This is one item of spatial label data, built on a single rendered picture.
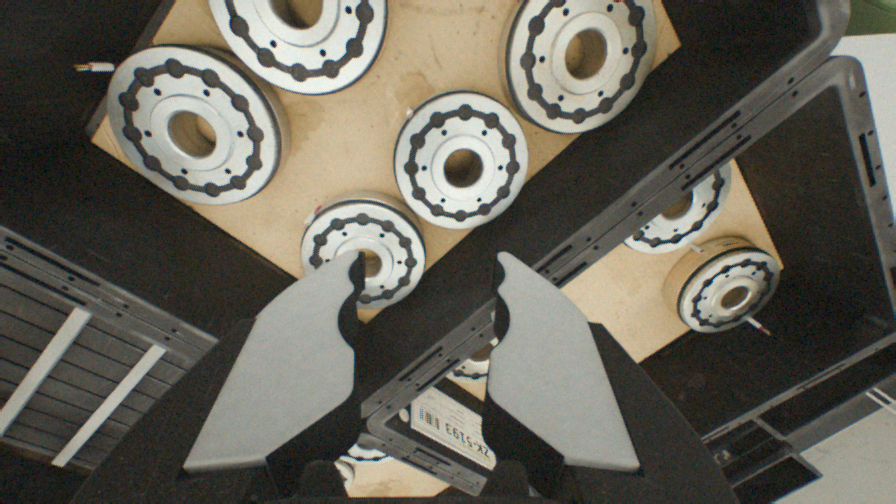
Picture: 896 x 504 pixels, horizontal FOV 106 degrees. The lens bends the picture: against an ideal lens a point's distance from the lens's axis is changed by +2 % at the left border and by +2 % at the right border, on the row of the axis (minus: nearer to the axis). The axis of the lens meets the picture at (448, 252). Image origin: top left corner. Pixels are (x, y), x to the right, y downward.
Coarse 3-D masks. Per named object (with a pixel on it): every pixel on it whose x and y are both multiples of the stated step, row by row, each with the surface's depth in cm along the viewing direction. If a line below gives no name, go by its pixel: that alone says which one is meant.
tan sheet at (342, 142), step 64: (192, 0) 22; (320, 0) 22; (448, 0) 23; (512, 0) 23; (384, 64) 24; (448, 64) 25; (576, 64) 26; (320, 128) 26; (384, 128) 26; (320, 192) 28; (384, 192) 29
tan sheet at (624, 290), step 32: (736, 192) 33; (736, 224) 34; (608, 256) 35; (640, 256) 35; (672, 256) 35; (576, 288) 36; (608, 288) 37; (640, 288) 37; (608, 320) 39; (640, 320) 39; (672, 320) 40; (640, 352) 42; (480, 384) 42
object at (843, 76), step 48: (864, 96) 19; (720, 144) 19; (864, 144) 21; (672, 192) 21; (864, 192) 22; (624, 240) 22; (480, 336) 25; (432, 384) 26; (384, 432) 29; (720, 432) 34; (480, 480) 34
